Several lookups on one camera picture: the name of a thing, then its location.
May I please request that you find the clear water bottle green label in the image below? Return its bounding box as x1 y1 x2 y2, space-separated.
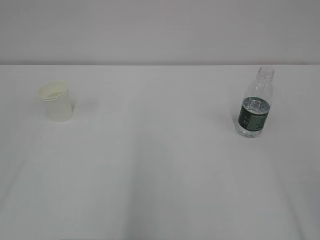
235 66 275 138

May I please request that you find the white paper cup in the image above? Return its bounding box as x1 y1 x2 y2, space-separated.
37 81 73 123

